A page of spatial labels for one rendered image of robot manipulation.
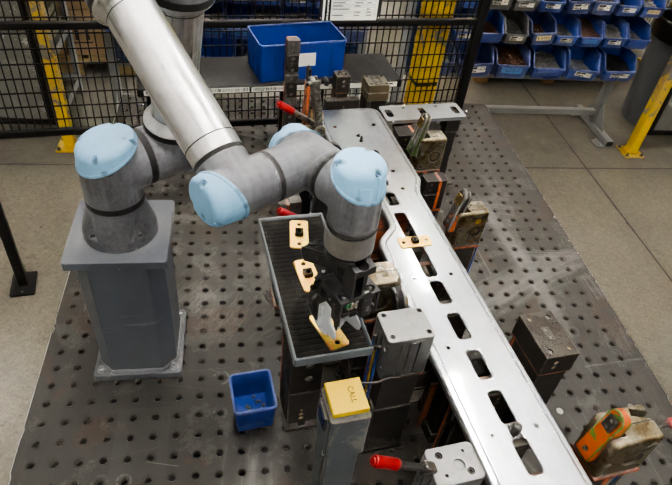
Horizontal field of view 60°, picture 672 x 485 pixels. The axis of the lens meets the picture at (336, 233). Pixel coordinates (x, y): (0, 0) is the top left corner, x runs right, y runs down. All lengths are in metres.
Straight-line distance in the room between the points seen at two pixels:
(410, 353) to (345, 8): 1.41
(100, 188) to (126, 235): 0.12
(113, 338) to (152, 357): 0.11
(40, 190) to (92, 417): 2.02
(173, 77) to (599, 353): 1.41
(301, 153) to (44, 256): 2.27
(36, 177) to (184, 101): 2.71
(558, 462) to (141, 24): 0.99
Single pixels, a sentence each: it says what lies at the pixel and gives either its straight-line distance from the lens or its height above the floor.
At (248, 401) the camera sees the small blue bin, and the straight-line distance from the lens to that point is 1.50.
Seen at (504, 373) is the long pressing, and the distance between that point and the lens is 1.27.
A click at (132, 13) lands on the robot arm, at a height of 1.64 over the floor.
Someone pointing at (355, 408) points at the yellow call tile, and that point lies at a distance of 0.96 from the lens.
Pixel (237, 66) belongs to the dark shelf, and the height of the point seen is 1.03.
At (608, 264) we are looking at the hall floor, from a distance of 3.33.
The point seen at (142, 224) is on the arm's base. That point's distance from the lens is 1.27.
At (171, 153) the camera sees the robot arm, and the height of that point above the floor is 1.29.
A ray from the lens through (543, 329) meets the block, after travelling 1.34.
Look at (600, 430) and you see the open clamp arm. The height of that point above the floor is 1.05.
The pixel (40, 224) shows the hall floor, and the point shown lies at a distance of 3.17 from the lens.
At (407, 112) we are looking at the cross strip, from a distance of 2.02.
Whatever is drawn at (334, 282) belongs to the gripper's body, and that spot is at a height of 1.32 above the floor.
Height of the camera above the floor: 1.96
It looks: 41 degrees down
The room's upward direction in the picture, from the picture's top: 7 degrees clockwise
